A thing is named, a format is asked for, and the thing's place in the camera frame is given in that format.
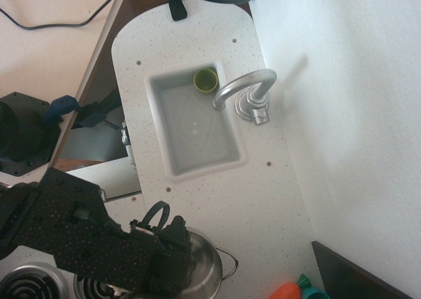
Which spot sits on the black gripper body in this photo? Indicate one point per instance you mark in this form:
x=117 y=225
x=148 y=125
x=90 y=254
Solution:
x=169 y=258

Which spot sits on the stainless steel pot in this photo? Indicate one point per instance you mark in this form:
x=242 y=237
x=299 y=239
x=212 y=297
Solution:
x=209 y=272

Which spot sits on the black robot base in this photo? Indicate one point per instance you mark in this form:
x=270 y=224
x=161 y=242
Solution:
x=26 y=142

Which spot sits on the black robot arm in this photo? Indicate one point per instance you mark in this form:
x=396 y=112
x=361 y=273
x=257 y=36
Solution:
x=65 y=216

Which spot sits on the right stove burner coil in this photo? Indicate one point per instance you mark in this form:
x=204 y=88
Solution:
x=86 y=288

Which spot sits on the stove burner coil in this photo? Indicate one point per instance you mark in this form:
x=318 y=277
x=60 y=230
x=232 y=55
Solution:
x=86 y=288
x=34 y=280

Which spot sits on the grey sink basin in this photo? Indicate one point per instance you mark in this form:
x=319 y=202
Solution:
x=194 y=138

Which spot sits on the orange toy carrot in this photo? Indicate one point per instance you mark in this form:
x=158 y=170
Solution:
x=287 y=291

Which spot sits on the left stove burner coil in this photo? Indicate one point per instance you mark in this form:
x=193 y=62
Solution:
x=34 y=280

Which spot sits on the teal plastic toy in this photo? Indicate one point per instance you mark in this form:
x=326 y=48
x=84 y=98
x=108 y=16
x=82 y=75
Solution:
x=308 y=291

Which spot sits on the green plastic cup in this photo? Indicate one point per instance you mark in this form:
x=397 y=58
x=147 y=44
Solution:
x=205 y=80

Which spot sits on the dark board corner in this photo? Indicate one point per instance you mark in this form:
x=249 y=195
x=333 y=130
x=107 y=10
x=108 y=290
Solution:
x=344 y=279

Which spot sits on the blue clamp object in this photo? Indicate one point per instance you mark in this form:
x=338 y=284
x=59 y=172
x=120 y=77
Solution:
x=59 y=107

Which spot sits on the silver toy faucet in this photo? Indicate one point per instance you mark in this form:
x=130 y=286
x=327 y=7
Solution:
x=252 y=95

